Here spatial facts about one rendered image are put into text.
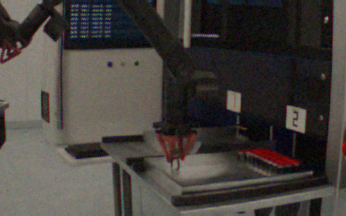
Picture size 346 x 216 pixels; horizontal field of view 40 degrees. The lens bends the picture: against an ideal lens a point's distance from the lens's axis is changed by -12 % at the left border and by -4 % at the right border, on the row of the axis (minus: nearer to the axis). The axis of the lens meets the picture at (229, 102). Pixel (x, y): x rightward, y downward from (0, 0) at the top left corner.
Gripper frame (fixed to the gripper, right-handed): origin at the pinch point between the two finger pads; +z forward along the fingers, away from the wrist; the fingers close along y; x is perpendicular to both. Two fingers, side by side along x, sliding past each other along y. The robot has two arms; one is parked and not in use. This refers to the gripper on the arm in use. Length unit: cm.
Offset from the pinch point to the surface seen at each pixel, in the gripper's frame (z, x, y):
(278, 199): 4.6, -28.5, 7.0
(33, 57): 5, 509, 147
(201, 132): 2.7, 31.0, 34.4
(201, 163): 3.4, 2.3, 10.4
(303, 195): 4.7, -30.3, 13.7
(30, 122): 89, 508, 141
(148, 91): -7, 69, 38
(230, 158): 2.7, -0.1, 18.7
